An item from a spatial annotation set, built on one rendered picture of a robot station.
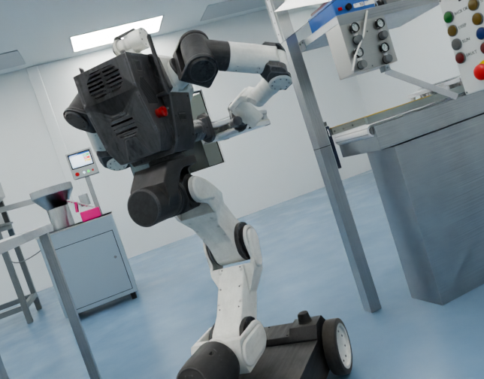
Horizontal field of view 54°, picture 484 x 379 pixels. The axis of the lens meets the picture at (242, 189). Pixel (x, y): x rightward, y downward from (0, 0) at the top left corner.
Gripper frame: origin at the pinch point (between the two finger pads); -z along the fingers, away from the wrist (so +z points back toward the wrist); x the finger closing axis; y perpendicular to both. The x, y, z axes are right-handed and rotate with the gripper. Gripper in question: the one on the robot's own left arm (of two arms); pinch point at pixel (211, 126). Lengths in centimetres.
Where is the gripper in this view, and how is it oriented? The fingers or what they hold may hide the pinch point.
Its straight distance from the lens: 204.9
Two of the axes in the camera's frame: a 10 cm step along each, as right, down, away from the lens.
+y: 8.2, -2.3, -5.2
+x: 3.2, 9.4, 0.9
